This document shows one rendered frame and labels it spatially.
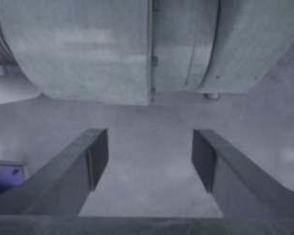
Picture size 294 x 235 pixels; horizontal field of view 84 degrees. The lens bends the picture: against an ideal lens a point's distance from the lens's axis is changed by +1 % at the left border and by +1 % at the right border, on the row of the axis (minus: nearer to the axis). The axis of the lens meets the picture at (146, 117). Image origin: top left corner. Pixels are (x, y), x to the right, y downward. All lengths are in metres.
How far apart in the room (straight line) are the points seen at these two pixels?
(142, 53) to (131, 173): 1.49
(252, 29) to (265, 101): 1.47
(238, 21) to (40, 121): 1.66
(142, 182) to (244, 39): 1.56
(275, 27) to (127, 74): 0.21
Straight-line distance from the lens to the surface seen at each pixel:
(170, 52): 0.30
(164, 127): 1.48
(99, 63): 0.28
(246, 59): 0.32
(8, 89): 1.39
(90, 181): 0.19
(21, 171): 2.01
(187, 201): 1.89
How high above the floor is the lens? 1.41
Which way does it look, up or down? 76 degrees down
